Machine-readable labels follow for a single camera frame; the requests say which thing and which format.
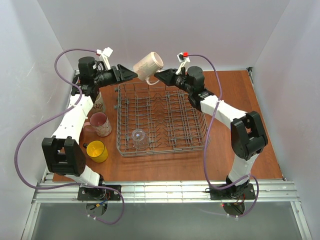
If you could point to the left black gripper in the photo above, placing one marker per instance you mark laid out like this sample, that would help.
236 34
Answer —
118 73

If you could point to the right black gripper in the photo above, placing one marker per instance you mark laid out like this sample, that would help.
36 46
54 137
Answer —
172 77

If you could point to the pale pink mug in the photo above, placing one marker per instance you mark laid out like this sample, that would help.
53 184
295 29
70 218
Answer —
148 66

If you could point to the tall cream decorated mug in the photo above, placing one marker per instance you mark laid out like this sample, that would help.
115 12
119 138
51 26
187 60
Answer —
99 105

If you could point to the pink patterned mug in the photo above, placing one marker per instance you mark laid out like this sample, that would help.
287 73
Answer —
98 123

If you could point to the clear glass cup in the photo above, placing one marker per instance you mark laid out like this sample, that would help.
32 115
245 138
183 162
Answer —
140 139

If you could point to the yellow mug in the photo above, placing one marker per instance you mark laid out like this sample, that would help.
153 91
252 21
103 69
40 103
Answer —
97 151

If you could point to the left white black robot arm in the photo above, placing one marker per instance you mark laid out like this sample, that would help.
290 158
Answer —
62 152

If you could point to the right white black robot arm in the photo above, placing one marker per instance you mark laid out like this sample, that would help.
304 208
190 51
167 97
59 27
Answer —
247 132

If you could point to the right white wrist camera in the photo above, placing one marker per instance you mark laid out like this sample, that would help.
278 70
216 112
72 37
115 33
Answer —
184 60

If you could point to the grey wire dish rack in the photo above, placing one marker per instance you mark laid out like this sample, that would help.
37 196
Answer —
164 113

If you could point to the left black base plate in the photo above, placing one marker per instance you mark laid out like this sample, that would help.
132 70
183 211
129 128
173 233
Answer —
97 194

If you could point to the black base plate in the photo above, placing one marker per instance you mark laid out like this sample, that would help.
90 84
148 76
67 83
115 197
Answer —
244 191
97 194

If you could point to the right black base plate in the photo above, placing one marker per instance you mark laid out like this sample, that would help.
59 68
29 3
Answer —
244 191

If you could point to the aluminium frame rail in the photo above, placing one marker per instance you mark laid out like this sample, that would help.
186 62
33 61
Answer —
270 190

